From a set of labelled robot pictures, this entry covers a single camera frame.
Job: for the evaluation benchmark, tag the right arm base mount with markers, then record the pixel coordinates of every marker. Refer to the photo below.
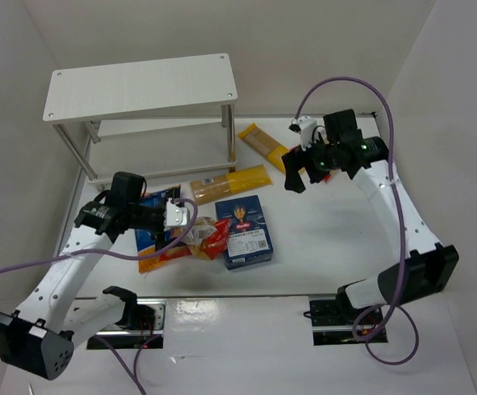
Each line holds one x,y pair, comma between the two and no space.
330,327

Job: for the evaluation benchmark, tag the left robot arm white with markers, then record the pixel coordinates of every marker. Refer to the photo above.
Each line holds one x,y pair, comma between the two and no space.
41,334

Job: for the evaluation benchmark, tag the yellow spaghetti bag near shelf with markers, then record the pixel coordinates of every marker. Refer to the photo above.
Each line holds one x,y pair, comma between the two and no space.
225,185

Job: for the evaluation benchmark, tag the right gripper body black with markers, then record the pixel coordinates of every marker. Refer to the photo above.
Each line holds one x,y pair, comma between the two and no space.
309,163

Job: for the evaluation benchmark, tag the white two-tier metal shelf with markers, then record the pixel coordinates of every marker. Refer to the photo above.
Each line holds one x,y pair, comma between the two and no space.
156,118

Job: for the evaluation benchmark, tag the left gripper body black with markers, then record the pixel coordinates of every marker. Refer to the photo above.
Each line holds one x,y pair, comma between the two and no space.
159,218

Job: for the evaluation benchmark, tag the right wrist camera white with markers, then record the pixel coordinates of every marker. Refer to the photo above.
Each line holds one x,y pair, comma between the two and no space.
305,127

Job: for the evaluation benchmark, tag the yellow spaghetti bag far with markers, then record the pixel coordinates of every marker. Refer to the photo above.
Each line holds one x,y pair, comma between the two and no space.
265,145

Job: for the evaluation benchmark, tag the blue Barilla pasta box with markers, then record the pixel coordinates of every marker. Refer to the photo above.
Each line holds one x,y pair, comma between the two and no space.
249,241

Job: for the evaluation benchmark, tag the blue orange pasta bag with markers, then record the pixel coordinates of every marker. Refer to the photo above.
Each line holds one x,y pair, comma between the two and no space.
148,242

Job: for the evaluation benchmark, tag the red fusilli bag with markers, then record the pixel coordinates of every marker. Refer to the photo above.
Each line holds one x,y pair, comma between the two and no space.
206,240

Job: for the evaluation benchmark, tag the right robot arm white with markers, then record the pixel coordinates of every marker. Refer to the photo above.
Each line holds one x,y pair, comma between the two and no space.
423,264

